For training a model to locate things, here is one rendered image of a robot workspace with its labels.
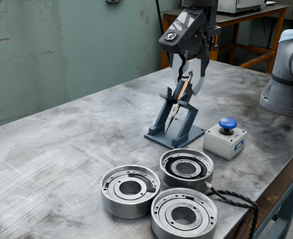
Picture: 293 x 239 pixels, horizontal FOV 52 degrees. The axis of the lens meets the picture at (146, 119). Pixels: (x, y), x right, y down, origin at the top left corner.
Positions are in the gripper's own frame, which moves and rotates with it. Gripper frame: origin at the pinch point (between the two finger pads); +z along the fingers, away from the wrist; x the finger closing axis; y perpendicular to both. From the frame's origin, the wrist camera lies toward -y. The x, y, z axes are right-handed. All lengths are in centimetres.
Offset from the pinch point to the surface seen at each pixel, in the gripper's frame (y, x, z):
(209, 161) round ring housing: -11.2, -14.6, 8.2
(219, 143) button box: -3.2, -12.4, 8.7
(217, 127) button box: 0.7, -9.3, 7.3
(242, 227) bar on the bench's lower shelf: 3.8, -19.4, 35.3
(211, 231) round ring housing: -26.1, -24.2, 8.2
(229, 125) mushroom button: -1.1, -13.1, 4.7
